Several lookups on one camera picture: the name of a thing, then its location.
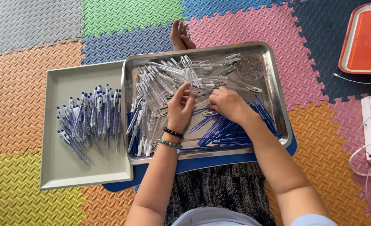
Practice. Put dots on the person's left hand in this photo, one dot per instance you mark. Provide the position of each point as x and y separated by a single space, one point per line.
179 114

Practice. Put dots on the person's right hand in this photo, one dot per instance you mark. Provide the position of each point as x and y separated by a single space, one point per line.
232 105

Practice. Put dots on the person's right fingers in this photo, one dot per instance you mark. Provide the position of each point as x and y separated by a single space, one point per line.
215 99

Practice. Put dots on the small clear round dish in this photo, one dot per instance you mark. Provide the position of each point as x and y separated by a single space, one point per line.
201 103

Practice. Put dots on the heap of blue pen refills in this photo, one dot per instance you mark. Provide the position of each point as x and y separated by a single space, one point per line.
226 133

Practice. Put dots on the clear bowl of springs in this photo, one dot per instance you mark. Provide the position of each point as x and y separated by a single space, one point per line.
250 67

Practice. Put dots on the pile of clear pen barrels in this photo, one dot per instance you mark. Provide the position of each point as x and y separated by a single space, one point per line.
160 84

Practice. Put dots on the stainless steel tray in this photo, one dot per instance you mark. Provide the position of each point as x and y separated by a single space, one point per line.
276 103

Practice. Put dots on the person's bare foot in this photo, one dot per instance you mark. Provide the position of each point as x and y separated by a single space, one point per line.
176 36
189 43

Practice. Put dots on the blue lap table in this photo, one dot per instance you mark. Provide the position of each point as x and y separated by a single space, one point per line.
204 163

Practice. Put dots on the black-white patterned trousers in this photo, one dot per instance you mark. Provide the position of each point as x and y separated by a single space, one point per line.
220 188

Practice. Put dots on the light blue shirt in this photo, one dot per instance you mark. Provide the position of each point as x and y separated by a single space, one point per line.
213 218

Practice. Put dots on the pile of assembled blue-white pens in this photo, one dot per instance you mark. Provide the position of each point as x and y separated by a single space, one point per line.
91 116

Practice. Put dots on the red tray with white rim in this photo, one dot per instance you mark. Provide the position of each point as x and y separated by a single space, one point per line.
366 40

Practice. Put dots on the grey plastic tray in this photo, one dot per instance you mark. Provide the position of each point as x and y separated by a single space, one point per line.
63 169

